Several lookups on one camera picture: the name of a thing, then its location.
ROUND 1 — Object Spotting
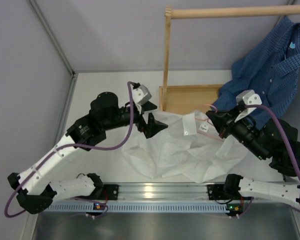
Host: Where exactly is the wooden clothes rack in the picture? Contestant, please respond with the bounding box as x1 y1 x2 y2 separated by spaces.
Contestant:
159 3 300 115

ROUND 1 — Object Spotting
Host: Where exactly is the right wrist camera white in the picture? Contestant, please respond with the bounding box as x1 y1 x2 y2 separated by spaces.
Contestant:
234 89 262 123

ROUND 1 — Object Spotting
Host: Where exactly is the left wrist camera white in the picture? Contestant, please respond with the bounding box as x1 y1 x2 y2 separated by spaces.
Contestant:
132 83 152 113

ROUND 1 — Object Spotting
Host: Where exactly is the slotted cable duct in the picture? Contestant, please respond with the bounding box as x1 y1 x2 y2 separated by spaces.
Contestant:
45 201 239 214

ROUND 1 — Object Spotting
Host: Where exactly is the white shirt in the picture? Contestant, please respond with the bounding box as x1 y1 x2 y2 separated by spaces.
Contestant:
122 110 248 183

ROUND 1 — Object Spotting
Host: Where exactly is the aluminium mounting rail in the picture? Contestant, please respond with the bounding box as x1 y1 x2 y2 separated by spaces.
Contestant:
106 182 220 201

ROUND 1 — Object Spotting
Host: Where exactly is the aluminium corner frame post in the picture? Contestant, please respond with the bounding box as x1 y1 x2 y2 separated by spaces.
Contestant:
27 0 78 143

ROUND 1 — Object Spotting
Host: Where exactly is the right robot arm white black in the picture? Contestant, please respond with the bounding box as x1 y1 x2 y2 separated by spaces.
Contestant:
206 107 300 211

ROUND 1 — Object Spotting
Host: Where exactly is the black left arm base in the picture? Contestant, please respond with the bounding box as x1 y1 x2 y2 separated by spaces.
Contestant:
99 184 119 201

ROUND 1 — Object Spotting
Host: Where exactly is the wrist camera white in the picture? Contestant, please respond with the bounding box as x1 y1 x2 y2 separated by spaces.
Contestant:
132 83 152 113
234 89 262 123

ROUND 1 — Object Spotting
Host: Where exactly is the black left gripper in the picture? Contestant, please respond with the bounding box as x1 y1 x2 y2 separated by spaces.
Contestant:
102 100 168 138

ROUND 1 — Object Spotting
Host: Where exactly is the pink wire hanger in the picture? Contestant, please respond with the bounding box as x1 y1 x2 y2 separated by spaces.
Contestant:
194 110 224 142

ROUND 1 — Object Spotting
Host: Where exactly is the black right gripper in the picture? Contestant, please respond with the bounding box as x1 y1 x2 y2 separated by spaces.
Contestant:
206 105 270 161

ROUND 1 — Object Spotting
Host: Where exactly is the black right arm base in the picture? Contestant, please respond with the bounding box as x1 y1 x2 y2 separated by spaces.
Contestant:
206 183 252 205

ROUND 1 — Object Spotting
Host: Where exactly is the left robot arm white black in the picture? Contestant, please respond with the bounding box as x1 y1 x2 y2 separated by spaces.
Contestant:
7 92 168 214

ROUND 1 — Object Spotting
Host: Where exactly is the blue checkered shirt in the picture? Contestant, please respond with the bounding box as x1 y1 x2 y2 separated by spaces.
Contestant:
213 17 300 118

